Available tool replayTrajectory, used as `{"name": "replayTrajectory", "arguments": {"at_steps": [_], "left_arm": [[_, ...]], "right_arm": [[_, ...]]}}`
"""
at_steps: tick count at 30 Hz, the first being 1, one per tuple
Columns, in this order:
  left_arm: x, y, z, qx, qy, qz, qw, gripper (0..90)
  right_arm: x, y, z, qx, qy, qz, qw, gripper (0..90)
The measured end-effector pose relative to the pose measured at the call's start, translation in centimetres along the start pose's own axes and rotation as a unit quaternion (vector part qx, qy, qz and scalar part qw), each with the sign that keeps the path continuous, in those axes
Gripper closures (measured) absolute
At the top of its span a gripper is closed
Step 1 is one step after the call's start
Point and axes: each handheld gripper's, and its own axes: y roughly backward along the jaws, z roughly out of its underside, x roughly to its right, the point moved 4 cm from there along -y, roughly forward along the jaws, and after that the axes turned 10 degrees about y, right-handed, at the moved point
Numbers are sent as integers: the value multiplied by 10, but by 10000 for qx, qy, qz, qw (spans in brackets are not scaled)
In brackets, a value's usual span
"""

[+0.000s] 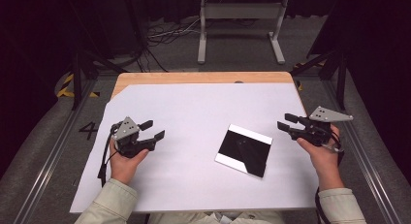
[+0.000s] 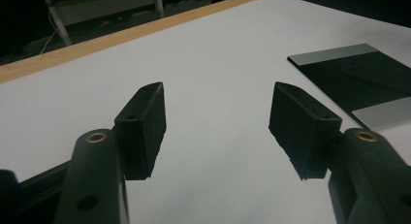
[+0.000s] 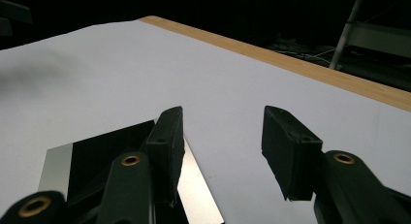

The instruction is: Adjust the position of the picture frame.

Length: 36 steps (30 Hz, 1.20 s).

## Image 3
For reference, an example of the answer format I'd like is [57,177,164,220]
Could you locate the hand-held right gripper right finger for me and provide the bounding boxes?
[261,105,325,202]

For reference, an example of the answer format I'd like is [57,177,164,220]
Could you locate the grey metal stand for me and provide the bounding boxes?
[328,0,411,71]

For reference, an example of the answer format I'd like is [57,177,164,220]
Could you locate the cables on floor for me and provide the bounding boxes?
[267,39,337,67]

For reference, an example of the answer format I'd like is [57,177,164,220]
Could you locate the square glass mirror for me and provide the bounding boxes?
[38,118,225,224]

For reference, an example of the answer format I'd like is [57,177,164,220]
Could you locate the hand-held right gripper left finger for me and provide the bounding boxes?
[141,105,186,208]

